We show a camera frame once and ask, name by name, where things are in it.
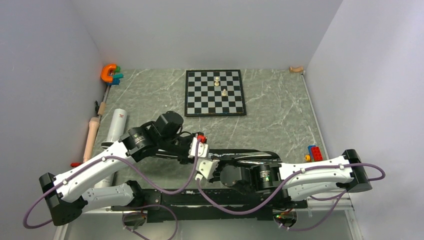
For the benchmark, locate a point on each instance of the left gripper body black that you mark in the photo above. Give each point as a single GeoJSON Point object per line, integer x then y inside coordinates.
{"type": "Point", "coordinates": [181, 144]}

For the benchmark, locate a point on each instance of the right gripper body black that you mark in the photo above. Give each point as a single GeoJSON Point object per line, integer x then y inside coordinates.
{"type": "Point", "coordinates": [216, 177]}

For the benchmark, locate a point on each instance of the black racket bag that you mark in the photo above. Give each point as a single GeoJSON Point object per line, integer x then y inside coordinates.
{"type": "Point", "coordinates": [236, 157]}

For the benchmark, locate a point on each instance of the white shuttlecock tube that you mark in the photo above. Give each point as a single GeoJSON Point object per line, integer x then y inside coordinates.
{"type": "Point", "coordinates": [116, 129]}

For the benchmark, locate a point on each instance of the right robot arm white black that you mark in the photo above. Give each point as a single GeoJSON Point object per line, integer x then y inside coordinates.
{"type": "Point", "coordinates": [253, 172]}

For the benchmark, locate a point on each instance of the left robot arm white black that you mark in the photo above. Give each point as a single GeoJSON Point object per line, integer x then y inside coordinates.
{"type": "Point", "coordinates": [69, 194]}

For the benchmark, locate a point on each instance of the black white chessboard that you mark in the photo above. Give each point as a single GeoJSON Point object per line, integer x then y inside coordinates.
{"type": "Point", "coordinates": [203, 99]}

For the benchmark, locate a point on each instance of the white chess piece back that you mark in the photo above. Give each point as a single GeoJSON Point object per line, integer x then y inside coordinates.
{"type": "Point", "coordinates": [216, 81]}

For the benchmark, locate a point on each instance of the colourful toy brick train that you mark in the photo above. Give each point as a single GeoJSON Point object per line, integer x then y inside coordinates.
{"type": "Point", "coordinates": [314, 154]}

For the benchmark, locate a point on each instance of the beige toy microphone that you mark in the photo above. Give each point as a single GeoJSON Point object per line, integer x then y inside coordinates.
{"type": "Point", "coordinates": [93, 126]}

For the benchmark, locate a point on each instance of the teal blue toy blocks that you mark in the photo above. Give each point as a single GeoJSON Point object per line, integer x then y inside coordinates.
{"type": "Point", "coordinates": [116, 76]}

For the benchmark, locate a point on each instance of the orange C-shaped toy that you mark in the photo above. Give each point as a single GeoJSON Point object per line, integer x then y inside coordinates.
{"type": "Point", "coordinates": [107, 73]}

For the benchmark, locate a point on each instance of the red clamp knob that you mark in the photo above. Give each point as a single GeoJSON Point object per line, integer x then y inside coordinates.
{"type": "Point", "coordinates": [75, 164]}

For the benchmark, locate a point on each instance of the wooden arch block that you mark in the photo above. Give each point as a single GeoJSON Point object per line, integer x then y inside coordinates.
{"type": "Point", "coordinates": [299, 69]}

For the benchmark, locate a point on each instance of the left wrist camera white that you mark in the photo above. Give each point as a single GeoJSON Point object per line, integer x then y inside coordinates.
{"type": "Point", "coordinates": [199, 146]}

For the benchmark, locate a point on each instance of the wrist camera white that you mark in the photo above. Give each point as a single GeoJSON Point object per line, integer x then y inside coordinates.
{"type": "Point", "coordinates": [205, 169]}
{"type": "Point", "coordinates": [199, 146]}

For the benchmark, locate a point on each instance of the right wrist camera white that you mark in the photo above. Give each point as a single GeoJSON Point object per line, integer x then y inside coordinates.
{"type": "Point", "coordinates": [205, 169]}

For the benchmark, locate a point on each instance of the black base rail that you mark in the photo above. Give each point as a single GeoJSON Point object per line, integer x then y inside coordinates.
{"type": "Point", "coordinates": [191, 205]}

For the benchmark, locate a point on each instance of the small beige handled tool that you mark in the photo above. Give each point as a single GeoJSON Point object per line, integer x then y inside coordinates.
{"type": "Point", "coordinates": [99, 108]}

